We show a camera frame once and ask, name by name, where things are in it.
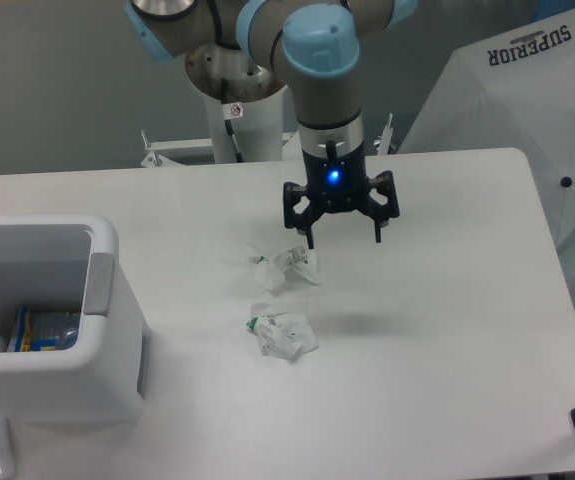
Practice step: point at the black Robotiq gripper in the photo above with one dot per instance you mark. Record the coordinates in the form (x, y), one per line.
(336, 182)

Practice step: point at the white wrapper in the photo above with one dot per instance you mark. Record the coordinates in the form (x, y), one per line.
(283, 335)
(272, 270)

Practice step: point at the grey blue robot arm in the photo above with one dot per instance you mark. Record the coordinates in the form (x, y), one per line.
(313, 47)

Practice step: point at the white plastic trash can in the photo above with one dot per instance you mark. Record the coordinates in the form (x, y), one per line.
(70, 263)

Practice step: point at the white Superior umbrella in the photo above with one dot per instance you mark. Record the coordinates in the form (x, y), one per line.
(513, 90)

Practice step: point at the blue yellow package in bin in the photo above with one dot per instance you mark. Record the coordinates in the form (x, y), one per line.
(35, 331)

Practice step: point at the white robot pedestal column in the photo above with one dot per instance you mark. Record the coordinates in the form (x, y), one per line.
(243, 101)

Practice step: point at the white metal base frame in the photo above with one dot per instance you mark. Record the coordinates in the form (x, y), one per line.
(200, 151)

